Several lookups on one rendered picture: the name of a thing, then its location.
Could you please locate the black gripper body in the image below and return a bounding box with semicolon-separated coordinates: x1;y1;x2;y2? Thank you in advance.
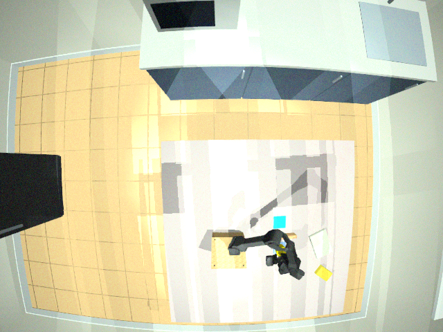
266;255;288;266

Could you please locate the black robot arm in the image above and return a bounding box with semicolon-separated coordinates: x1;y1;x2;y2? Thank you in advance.
228;228;305;280

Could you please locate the light wooden plank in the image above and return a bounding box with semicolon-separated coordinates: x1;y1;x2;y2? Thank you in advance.
286;232;297;239

